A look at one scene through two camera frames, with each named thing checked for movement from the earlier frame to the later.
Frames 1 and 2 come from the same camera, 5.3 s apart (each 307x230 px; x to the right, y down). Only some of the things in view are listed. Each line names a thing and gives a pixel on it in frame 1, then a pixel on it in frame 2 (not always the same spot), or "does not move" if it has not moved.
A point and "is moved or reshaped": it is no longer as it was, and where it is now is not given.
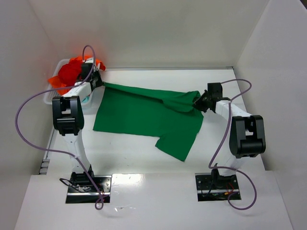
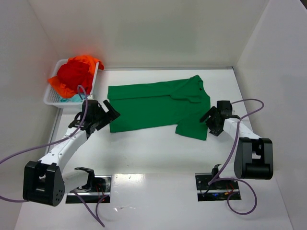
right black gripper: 201,101 → 214,122
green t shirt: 165,115 is moved or reshaped
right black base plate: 212,187 does not move
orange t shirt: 62,88 does not move
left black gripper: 97,79 → 101,119
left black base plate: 87,194 does not move
